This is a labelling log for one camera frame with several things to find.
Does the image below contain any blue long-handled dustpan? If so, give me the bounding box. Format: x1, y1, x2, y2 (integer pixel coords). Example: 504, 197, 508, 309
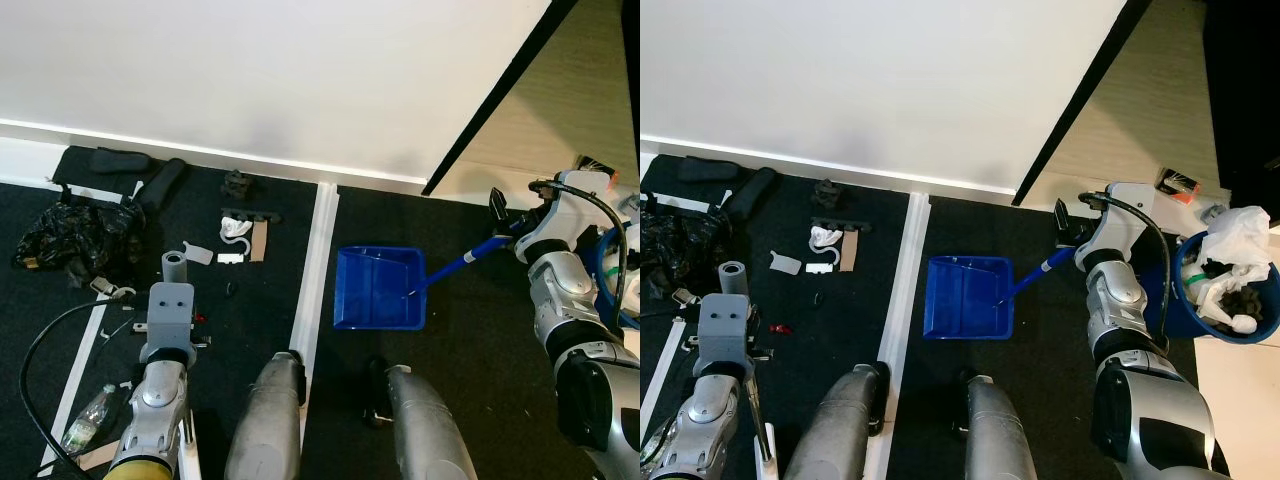
333, 233, 523, 332
923, 244, 1083, 342

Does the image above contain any white broom stick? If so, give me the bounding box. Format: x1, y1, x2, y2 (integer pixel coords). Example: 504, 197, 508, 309
745, 375, 779, 480
183, 410, 203, 480

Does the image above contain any white floor divider strip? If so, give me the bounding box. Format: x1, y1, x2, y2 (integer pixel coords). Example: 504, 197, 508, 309
865, 193, 933, 480
288, 182, 339, 421

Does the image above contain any orange and black box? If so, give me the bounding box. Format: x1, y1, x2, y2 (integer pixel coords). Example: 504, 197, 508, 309
572, 155, 611, 191
1155, 167, 1199, 204

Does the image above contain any black crumpled rubbish bag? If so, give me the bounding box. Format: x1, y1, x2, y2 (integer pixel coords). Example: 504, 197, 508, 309
640, 208, 709, 293
12, 198, 148, 289

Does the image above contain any white plastic bag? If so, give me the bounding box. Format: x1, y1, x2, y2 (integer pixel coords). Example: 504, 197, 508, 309
1185, 205, 1276, 336

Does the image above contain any flat black pad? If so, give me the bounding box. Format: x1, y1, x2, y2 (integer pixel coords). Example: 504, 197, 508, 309
90, 148, 151, 176
678, 157, 741, 183

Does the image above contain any black door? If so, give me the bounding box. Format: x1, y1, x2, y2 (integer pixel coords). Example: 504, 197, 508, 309
622, 0, 641, 151
1200, 0, 1280, 201

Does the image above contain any silver robot right leg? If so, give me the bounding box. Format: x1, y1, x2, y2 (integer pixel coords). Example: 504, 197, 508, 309
365, 358, 478, 480
955, 370, 1038, 480

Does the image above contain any silver robot leg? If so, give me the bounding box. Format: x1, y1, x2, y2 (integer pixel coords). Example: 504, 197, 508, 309
955, 370, 1038, 480
783, 362, 883, 480
224, 350, 306, 480
365, 358, 478, 480

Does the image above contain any silver robot left leg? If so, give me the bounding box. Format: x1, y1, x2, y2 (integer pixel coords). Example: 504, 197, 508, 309
783, 362, 883, 480
224, 350, 306, 480

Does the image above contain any clear plastic bottle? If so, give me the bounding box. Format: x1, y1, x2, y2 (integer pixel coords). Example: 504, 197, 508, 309
60, 385, 119, 456

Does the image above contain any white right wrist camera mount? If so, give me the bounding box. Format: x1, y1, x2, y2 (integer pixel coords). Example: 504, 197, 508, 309
1075, 182, 1153, 271
515, 170, 601, 266

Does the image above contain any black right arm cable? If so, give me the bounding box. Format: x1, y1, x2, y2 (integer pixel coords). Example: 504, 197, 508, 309
1080, 192, 1173, 346
528, 178, 629, 326

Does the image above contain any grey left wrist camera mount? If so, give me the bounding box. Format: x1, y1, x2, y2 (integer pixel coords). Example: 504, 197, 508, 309
140, 252, 197, 349
697, 262, 754, 367

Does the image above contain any long black padded handle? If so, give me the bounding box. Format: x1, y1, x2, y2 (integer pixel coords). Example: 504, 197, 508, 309
135, 158, 188, 211
722, 167, 778, 221

